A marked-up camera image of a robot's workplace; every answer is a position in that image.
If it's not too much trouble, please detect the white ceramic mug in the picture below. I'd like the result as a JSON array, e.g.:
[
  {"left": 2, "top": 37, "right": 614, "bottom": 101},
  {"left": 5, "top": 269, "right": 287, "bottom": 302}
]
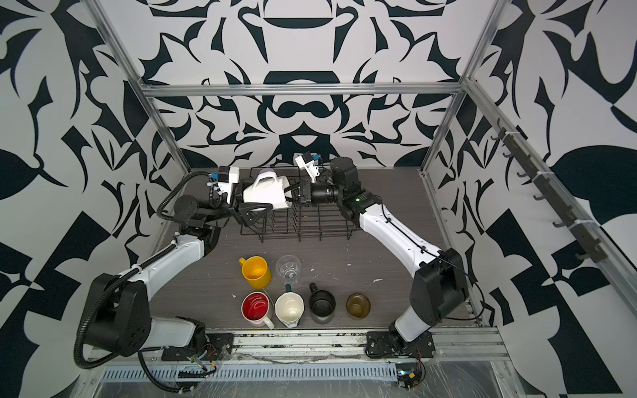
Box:
[{"left": 243, "top": 174, "right": 292, "bottom": 210}]

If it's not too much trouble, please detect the black wire dish rack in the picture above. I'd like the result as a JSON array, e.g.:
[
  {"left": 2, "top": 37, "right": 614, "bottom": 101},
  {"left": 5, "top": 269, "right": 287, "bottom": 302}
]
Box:
[{"left": 240, "top": 163, "right": 363, "bottom": 243}]

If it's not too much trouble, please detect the yellow mug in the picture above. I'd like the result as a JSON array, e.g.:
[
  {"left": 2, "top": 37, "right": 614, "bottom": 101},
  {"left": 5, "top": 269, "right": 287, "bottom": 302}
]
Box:
[{"left": 239, "top": 256, "right": 271, "bottom": 290}]

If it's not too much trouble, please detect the clear glass cup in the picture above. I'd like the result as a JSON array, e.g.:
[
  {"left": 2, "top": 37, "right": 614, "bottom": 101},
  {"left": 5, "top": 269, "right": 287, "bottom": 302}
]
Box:
[{"left": 275, "top": 255, "right": 301, "bottom": 286}]

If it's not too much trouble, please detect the lavender plastic cup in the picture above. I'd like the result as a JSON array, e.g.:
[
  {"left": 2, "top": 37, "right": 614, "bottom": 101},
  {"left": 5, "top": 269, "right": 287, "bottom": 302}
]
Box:
[{"left": 257, "top": 168, "right": 277, "bottom": 179}]

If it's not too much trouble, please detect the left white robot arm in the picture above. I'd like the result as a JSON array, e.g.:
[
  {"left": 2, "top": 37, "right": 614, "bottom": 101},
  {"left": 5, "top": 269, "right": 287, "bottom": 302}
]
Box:
[{"left": 73, "top": 172, "right": 275, "bottom": 369}]

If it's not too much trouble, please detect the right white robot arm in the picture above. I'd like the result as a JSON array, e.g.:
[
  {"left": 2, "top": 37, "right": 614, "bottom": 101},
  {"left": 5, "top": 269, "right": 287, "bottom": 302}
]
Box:
[{"left": 295, "top": 153, "right": 469, "bottom": 345}]

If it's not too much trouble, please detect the red and white mug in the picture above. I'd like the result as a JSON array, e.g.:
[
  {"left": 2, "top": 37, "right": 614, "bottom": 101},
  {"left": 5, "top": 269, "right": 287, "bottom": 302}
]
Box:
[{"left": 241, "top": 291, "right": 275, "bottom": 330}]

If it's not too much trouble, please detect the black mug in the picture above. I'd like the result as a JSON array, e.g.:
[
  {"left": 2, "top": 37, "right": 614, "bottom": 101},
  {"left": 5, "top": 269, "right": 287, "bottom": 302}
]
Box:
[{"left": 309, "top": 283, "right": 336, "bottom": 324}]

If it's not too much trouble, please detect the olive green glass cup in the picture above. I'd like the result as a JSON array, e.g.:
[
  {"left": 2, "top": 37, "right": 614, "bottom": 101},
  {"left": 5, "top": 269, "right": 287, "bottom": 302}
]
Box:
[{"left": 346, "top": 293, "right": 371, "bottom": 320}]

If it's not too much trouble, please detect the small green circuit board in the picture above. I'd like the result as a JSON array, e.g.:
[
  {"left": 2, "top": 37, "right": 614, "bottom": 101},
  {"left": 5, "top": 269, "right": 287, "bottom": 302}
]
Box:
[{"left": 396, "top": 361, "right": 426, "bottom": 391}]

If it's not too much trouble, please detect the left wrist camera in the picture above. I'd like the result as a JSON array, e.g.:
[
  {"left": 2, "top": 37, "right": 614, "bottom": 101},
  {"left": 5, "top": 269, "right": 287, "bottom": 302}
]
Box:
[{"left": 207, "top": 166, "right": 240, "bottom": 208}]

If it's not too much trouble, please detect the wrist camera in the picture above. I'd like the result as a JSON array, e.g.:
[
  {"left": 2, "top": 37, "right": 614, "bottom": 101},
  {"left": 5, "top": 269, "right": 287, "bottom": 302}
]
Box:
[
  {"left": 207, "top": 166, "right": 240, "bottom": 208},
  {"left": 295, "top": 152, "right": 322, "bottom": 183}
]

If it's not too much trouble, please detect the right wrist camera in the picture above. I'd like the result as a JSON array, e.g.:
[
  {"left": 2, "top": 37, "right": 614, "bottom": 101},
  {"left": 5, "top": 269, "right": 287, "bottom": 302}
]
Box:
[{"left": 295, "top": 152, "right": 322, "bottom": 183}]

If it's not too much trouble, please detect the cream mug green handle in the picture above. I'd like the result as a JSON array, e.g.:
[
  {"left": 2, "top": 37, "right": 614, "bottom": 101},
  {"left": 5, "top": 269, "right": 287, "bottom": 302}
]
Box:
[{"left": 275, "top": 284, "right": 305, "bottom": 328}]

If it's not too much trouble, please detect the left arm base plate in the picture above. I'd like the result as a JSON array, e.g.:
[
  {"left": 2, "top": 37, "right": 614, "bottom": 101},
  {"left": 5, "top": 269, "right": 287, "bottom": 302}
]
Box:
[{"left": 161, "top": 333, "right": 235, "bottom": 362}]

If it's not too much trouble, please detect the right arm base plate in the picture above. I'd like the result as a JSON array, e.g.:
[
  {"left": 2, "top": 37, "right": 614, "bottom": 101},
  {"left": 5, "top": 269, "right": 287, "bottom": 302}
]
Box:
[{"left": 364, "top": 331, "right": 436, "bottom": 359}]

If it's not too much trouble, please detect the aluminium frame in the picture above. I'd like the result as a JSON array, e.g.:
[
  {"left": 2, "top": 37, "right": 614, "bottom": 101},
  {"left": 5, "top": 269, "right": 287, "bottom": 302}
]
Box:
[{"left": 84, "top": 1, "right": 636, "bottom": 311}]

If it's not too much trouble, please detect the white slotted cable duct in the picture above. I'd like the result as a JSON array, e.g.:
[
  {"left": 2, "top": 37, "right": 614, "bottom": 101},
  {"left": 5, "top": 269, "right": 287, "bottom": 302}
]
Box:
[{"left": 99, "top": 364, "right": 399, "bottom": 383}]

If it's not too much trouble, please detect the wall hook rail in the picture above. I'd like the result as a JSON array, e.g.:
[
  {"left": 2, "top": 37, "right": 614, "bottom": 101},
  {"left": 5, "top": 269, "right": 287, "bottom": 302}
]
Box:
[{"left": 495, "top": 119, "right": 610, "bottom": 264}]

